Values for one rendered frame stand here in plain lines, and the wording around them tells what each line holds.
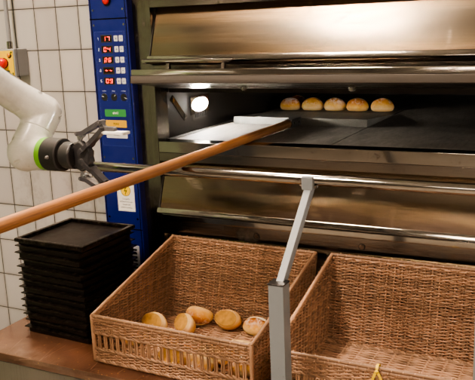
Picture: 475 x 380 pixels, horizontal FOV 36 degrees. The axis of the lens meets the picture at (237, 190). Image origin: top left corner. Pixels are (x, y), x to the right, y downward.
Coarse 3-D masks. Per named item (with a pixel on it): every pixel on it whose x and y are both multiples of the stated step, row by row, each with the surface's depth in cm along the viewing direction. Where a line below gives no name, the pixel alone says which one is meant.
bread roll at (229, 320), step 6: (222, 312) 238; (228, 312) 237; (234, 312) 236; (216, 318) 238; (222, 318) 237; (228, 318) 235; (234, 318) 234; (240, 318) 235; (222, 324) 236; (228, 324) 234; (234, 324) 234; (240, 324) 235
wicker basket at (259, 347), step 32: (160, 256) 248; (192, 256) 250; (224, 256) 245; (256, 256) 239; (160, 288) 250; (192, 288) 250; (224, 288) 244; (256, 288) 238; (96, 320) 217; (128, 320) 212; (96, 352) 220; (128, 352) 214; (160, 352) 208; (192, 352) 202; (224, 352) 197; (256, 352) 196
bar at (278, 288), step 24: (120, 168) 215; (144, 168) 211; (192, 168) 204; (216, 168) 202; (312, 192) 189; (432, 192) 175; (456, 192) 172; (288, 264) 178; (288, 288) 176; (288, 312) 177; (288, 336) 178; (288, 360) 179
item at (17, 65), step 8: (16, 48) 266; (24, 48) 268; (0, 56) 266; (16, 56) 264; (24, 56) 268; (8, 64) 265; (16, 64) 264; (24, 64) 268; (16, 72) 265; (24, 72) 268
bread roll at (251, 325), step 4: (256, 316) 233; (248, 320) 233; (252, 320) 232; (256, 320) 231; (260, 320) 231; (264, 320) 231; (244, 324) 233; (248, 324) 232; (252, 324) 231; (256, 324) 230; (260, 324) 230; (244, 328) 233; (248, 328) 231; (252, 328) 231; (256, 328) 230; (260, 328) 230; (248, 332) 232; (252, 332) 231; (256, 332) 230
